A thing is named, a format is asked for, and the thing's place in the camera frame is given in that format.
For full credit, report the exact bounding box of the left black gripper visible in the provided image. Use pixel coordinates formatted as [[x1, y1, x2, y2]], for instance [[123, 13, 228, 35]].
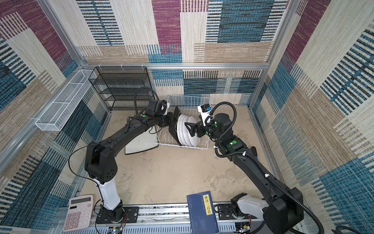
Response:
[[154, 113, 178, 128]]

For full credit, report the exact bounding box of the white round plate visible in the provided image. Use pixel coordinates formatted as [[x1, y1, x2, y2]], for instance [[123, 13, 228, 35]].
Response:
[[180, 114, 190, 146], [182, 116, 193, 147], [177, 114, 185, 146], [188, 116, 200, 147]]

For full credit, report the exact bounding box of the black square plate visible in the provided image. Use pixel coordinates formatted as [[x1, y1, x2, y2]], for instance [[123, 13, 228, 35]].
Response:
[[168, 106, 182, 146]]

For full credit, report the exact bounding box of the white square plate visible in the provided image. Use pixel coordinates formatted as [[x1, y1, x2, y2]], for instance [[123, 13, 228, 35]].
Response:
[[125, 130, 158, 150], [125, 146, 158, 155]]

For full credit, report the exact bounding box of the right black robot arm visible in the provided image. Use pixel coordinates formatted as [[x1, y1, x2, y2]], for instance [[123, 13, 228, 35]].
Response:
[[184, 113, 324, 234]]

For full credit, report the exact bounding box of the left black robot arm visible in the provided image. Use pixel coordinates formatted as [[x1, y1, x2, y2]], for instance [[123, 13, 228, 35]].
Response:
[[84, 99, 173, 223]]

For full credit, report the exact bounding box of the black mesh shelf rack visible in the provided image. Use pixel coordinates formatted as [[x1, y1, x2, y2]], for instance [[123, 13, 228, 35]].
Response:
[[88, 66, 155, 111]]

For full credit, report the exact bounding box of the blue book yellow label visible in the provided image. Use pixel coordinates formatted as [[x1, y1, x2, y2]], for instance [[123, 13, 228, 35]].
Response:
[[187, 191, 220, 234]]

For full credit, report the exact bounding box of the pink calculator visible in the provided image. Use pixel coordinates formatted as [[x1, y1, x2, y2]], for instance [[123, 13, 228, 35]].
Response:
[[63, 195, 94, 233]]

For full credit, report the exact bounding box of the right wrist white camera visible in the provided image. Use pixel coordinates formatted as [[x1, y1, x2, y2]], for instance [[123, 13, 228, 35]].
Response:
[[198, 103, 212, 126]]

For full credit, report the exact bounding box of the white wire dish rack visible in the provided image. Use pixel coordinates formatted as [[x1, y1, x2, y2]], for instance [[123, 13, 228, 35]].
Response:
[[153, 95, 209, 150]]

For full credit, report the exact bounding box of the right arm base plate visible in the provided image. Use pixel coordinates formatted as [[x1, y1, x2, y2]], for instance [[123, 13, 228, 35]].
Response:
[[214, 203, 257, 220]]

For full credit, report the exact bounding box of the white wire wall basket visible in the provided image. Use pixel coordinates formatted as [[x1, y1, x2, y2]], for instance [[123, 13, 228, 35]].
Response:
[[35, 69, 92, 132]]

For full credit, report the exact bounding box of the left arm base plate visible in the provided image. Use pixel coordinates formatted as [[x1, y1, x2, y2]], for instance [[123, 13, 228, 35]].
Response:
[[96, 207, 139, 224]]

